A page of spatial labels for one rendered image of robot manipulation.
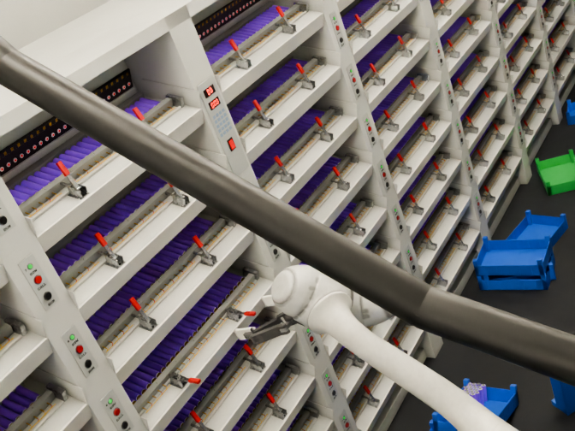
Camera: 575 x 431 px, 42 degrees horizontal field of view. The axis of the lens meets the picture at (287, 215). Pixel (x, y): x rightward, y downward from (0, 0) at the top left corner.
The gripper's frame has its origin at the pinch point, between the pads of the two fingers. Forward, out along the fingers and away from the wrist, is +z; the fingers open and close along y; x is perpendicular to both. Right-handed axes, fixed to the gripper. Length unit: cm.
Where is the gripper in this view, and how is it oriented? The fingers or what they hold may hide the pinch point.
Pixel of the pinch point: (254, 316)
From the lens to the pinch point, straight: 186.4
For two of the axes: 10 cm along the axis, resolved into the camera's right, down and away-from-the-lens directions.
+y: 4.9, -5.5, 6.8
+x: -4.9, -8.2, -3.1
